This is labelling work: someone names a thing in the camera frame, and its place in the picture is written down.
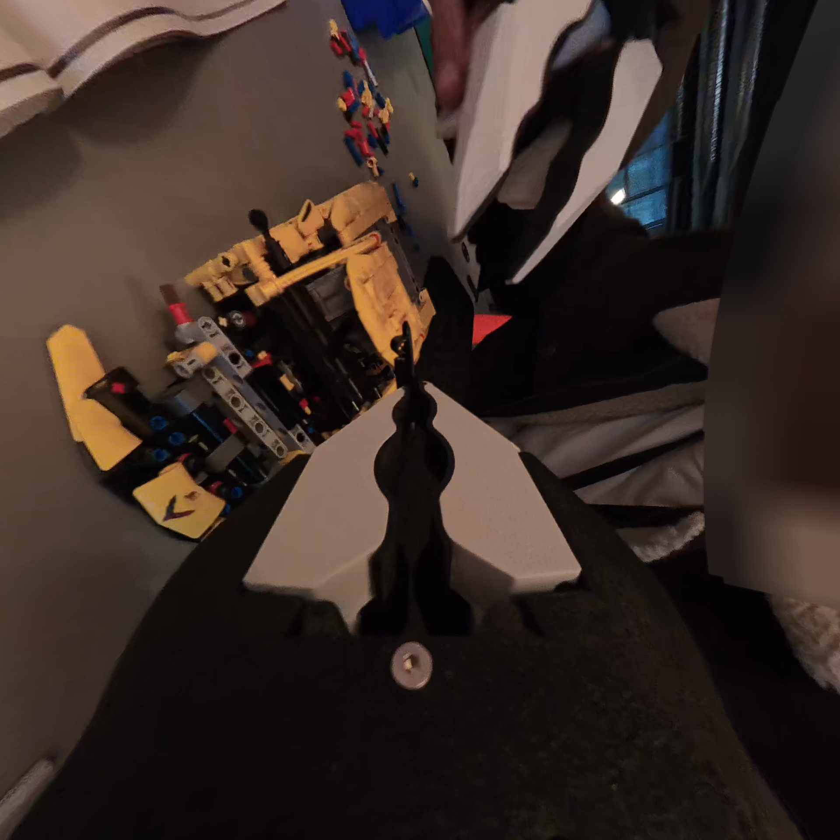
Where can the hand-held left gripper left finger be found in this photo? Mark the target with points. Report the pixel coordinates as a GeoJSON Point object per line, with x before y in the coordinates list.
{"type": "Point", "coordinates": [321, 525]}

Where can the person's right hand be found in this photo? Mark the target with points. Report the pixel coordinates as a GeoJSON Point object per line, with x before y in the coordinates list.
{"type": "Point", "coordinates": [453, 52]}

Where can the grey desk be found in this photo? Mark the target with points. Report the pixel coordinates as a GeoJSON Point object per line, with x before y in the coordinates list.
{"type": "Point", "coordinates": [98, 229]}

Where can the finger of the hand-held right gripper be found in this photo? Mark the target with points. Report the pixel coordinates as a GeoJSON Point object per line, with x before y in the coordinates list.
{"type": "Point", "coordinates": [623, 118]}
{"type": "Point", "coordinates": [492, 98]}

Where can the black ball-end link rod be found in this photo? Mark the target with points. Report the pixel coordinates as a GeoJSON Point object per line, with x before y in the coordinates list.
{"type": "Point", "coordinates": [405, 361]}

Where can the small red object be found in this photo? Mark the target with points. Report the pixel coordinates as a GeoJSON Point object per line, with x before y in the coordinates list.
{"type": "Point", "coordinates": [489, 327]}

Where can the open instruction booklet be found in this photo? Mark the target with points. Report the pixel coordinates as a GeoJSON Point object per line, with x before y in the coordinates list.
{"type": "Point", "coordinates": [98, 39]}

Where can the person's white shirt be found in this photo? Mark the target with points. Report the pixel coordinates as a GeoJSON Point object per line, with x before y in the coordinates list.
{"type": "Point", "coordinates": [544, 446]}

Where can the large pile of coloured pins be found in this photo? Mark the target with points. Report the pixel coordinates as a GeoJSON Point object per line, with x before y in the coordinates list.
{"type": "Point", "coordinates": [354, 98]}

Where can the yellow toy brick car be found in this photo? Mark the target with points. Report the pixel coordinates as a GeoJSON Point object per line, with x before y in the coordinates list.
{"type": "Point", "coordinates": [295, 262]}

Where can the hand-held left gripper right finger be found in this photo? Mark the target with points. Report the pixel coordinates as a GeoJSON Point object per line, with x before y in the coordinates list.
{"type": "Point", "coordinates": [505, 518]}

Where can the blue plastic bin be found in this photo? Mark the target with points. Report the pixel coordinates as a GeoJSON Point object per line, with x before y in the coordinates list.
{"type": "Point", "coordinates": [387, 16]}

